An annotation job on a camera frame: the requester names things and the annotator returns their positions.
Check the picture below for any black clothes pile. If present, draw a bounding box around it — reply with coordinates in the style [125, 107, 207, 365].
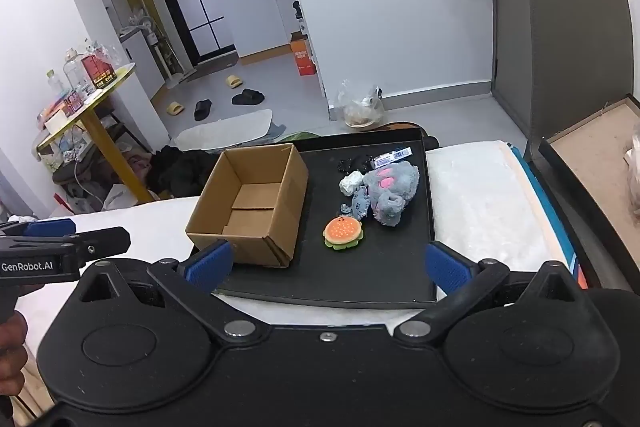
[145, 146, 219, 197]

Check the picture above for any green cartoon leaf rug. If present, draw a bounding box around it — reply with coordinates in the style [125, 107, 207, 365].
[279, 131, 319, 143]

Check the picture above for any orange round rug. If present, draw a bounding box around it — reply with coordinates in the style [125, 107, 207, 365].
[373, 121, 425, 132]

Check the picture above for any black stitched plush toy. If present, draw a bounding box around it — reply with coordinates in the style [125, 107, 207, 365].
[337, 155, 373, 174]

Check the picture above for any blue-grey plush toy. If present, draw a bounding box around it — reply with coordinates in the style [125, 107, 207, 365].
[340, 191, 371, 221]

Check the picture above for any white soft pouch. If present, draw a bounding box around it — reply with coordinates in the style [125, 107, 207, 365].
[338, 170, 364, 196]

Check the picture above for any brown cardboard box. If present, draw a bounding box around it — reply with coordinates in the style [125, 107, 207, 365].
[186, 143, 309, 268]

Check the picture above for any white standing fan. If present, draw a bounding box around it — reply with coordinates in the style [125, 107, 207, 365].
[129, 11, 186, 89]

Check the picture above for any grey wardrobe cabinet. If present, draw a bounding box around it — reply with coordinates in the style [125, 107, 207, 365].
[492, 0, 634, 143]

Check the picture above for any white fluffy blanket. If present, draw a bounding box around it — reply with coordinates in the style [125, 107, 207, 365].
[0, 138, 576, 327]

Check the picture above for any yellow round side table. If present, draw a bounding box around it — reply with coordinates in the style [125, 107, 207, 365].
[34, 63, 154, 204]

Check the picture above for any yellow slipper near door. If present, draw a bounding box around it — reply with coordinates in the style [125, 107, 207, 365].
[226, 75, 243, 89]

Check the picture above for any brown corkboard frame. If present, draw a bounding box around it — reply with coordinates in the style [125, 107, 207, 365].
[538, 95, 639, 291]

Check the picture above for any cream floor mat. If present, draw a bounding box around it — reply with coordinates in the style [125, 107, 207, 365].
[174, 109, 272, 152]

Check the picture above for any red box on table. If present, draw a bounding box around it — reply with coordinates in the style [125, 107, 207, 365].
[81, 54, 117, 89]

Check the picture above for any plush hamburger toy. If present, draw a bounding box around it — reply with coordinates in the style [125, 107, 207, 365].
[322, 216, 363, 251]

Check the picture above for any black shallow tray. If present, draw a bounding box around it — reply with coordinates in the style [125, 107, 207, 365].
[217, 129, 438, 310]

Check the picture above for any clear plastic bag with bowl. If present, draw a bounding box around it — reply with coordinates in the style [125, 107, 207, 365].
[335, 79, 385, 130]

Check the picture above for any blue tissue pack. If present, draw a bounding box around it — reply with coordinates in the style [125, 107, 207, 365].
[371, 147, 412, 169]

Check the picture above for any blue-grey shaggy rug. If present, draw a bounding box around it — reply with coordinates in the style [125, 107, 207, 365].
[262, 122, 286, 143]

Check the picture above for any white kitchen cabinet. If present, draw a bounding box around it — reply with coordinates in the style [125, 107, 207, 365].
[214, 0, 299, 58]

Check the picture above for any orange cardboard carton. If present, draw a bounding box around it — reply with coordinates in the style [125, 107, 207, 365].
[290, 31, 317, 76]

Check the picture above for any grey plush paw glove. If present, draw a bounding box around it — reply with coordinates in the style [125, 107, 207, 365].
[363, 160, 420, 227]

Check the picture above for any person left hand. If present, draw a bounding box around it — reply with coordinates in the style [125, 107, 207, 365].
[0, 311, 28, 395]

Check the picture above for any yellow slipper left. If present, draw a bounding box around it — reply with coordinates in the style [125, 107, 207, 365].
[166, 102, 184, 116]

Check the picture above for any black slipper left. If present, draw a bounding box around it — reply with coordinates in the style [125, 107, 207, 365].
[194, 98, 212, 122]

